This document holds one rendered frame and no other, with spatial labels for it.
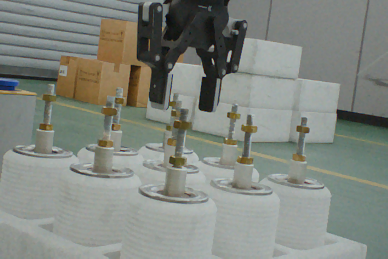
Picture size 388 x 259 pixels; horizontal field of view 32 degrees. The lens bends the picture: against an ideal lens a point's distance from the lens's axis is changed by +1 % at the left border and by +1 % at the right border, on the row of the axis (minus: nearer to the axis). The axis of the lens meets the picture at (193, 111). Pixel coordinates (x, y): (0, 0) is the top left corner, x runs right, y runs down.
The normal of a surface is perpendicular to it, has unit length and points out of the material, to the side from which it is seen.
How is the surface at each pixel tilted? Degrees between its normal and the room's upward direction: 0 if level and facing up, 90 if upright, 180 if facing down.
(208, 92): 90
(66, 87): 89
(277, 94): 90
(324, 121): 90
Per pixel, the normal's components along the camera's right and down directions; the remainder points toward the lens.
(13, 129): 0.73, 0.15
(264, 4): -0.72, -0.04
